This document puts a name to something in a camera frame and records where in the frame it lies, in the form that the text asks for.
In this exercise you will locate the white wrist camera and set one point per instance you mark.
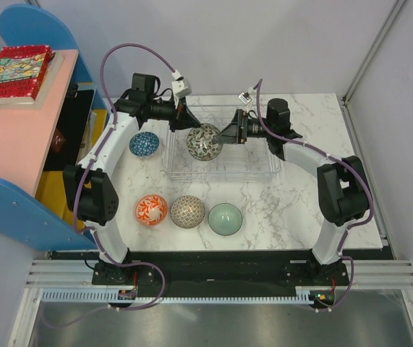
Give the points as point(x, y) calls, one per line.
point(245, 98)
point(181, 87)

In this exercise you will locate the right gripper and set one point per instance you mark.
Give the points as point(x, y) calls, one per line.
point(233, 132)

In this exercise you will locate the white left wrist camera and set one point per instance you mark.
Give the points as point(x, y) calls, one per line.
point(181, 87)

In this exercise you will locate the yellow book on shelf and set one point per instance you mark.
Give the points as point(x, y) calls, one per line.
point(51, 191)

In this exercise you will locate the brown patterned bowl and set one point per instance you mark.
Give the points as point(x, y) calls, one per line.
point(187, 211)

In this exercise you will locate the clear wire dish rack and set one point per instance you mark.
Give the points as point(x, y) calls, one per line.
point(251, 161)

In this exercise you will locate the orange floral bowl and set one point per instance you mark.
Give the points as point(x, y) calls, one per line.
point(151, 210)

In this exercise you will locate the pale green bowl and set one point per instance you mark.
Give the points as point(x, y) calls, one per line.
point(225, 219)

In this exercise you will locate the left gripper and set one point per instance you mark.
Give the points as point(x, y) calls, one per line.
point(183, 118)

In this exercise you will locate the blue pink bookshelf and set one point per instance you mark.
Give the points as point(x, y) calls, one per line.
point(25, 135)

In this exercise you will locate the white cable duct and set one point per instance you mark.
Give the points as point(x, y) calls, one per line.
point(120, 296)

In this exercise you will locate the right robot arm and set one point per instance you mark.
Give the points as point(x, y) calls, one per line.
point(343, 193)

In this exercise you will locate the black book on shelf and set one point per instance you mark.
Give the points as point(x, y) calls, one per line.
point(71, 126)

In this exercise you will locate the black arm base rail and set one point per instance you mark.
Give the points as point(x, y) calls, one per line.
point(235, 273)

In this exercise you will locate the beige book under red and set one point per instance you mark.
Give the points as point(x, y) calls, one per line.
point(49, 78)

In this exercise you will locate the red illustrated book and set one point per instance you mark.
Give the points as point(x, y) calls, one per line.
point(22, 71)

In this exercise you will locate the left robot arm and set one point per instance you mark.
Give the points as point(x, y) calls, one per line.
point(90, 193)

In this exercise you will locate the blue patterned bowl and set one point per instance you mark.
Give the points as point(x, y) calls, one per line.
point(144, 144)

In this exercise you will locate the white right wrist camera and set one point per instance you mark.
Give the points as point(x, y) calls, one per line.
point(245, 98)

